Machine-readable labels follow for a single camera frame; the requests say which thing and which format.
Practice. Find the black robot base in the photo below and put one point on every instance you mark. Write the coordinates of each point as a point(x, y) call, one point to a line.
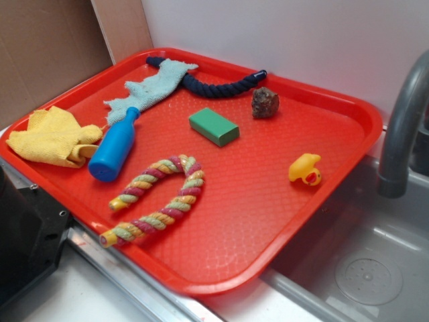
point(33, 230)

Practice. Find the light blue cloth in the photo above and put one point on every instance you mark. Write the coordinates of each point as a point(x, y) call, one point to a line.
point(150, 91)

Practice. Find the brown rock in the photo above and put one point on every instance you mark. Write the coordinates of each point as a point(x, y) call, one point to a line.
point(265, 103)

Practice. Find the brown cardboard panel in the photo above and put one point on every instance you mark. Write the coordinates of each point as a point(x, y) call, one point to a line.
point(48, 47)

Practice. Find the green rectangular block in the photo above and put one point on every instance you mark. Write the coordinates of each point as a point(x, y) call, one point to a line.
point(214, 127)

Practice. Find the blue plastic bottle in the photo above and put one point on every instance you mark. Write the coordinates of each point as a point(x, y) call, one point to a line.
point(109, 158)

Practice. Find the red plastic tray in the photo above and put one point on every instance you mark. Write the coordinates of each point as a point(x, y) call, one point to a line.
point(248, 209)

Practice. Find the yellow cloth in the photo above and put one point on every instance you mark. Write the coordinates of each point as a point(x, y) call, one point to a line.
point(55, 137)

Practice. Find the grey toy sink basin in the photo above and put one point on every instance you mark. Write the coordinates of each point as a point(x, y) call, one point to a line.
point(361, 256)

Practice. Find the yellow rubber duck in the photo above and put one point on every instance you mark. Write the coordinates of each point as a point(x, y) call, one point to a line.
point(303, 168)

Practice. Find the grey toy faucet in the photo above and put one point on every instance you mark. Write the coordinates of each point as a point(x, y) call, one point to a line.
point(405, 146)

